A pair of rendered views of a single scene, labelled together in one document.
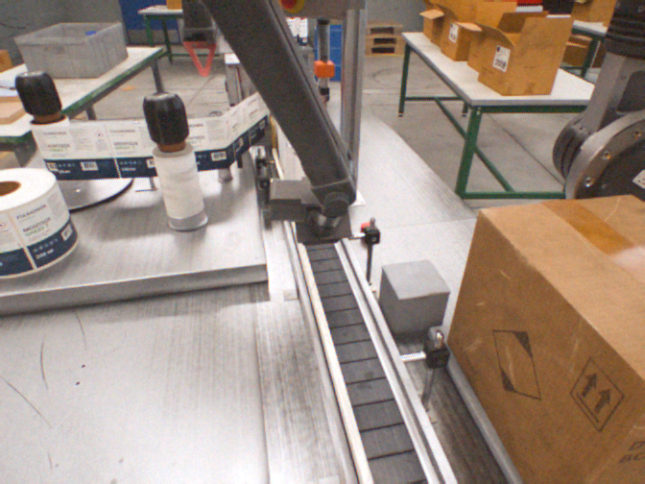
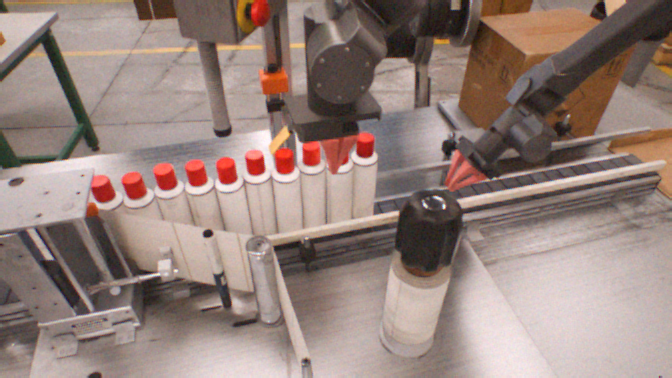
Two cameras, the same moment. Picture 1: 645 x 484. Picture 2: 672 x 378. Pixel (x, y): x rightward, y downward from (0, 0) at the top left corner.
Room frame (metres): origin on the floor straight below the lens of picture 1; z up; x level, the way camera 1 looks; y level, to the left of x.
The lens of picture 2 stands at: (1.00, 0.71, 1.55)
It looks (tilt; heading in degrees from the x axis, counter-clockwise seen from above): 42 degrees down; 267
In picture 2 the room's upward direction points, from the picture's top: straight up
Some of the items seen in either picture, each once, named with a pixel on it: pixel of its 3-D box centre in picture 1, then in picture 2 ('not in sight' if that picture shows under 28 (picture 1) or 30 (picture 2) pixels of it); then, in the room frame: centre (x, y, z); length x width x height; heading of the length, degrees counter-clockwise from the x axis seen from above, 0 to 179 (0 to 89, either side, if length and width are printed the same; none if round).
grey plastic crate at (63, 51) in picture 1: (79, 49); not in sight; (2.84, 1.53, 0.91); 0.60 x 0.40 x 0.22; 4
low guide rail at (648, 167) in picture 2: (302, 253); (457, 204); (0.69, 0.04, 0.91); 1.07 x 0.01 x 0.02; 12
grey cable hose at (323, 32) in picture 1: (323, 60); (213, 82); (1.16, 0.00, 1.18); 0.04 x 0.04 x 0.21
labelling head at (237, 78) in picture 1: (250, 101); (74, 257); (1.37, 0.24, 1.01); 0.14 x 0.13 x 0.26; 12
